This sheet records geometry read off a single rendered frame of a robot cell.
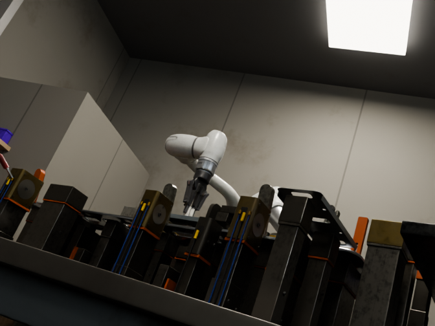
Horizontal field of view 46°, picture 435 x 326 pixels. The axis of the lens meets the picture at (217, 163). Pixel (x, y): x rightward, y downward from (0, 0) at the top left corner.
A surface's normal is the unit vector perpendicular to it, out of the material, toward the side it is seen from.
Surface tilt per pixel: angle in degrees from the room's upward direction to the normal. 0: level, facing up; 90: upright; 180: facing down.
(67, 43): 90
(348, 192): 90
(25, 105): 90
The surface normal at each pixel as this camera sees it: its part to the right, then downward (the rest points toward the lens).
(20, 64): 0.91, 0.19
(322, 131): -0.23, -0.48
